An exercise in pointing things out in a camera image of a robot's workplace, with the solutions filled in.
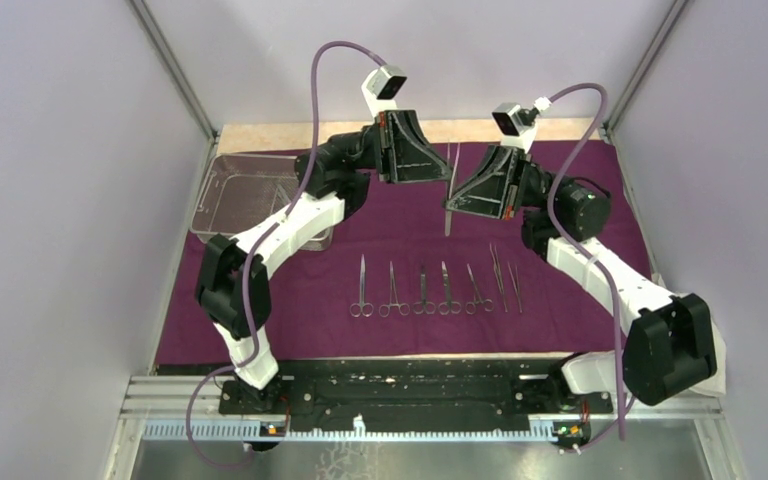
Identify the grey cable duct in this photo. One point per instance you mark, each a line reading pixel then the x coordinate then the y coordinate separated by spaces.
pixel 239 430

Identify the metal spatula handle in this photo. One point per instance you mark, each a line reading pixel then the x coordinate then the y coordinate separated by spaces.
pixel 498 275

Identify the metal mesh instrument tray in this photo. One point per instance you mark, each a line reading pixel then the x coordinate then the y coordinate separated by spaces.
pixel 240 190

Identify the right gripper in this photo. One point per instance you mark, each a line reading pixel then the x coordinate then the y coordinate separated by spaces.
pixel 485 192

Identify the small metal scissors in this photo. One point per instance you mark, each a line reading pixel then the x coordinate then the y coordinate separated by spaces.
pixel 423 306

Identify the surgical forceps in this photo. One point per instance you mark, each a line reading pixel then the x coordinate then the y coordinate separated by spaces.
pixel 362 307

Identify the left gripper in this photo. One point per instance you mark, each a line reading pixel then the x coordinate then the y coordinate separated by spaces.
pixel 403 150

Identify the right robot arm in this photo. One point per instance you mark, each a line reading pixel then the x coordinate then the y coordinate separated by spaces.
pixel 667 342

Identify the small curved hemostat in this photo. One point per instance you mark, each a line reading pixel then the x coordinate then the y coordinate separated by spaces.
pixel 479 302

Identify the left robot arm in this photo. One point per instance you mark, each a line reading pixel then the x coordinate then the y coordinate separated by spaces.
pixel 233 284

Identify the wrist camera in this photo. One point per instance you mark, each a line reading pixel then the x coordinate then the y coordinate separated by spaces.
pixel 381 87
pixel 517 124

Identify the maroon wrap cloth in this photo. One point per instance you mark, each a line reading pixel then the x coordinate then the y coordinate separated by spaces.
pixel 405 224

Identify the surgical clamp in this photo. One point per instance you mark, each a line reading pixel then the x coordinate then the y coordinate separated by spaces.
pixel 393 304

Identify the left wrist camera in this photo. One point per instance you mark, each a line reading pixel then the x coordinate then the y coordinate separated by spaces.
pixel 381 87

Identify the long metal tweezers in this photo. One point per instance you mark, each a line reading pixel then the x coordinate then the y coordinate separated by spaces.
pixel 453 152

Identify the white crumpled cloth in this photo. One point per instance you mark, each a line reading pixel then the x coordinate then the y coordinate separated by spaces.
pixel 715 385

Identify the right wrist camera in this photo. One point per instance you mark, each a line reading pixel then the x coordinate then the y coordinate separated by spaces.
pixel 517 124

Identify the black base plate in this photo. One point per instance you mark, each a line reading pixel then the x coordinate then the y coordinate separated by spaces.
pixel 415 395

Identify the surgical scissors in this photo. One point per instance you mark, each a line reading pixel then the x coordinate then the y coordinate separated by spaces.
pixel 449 306

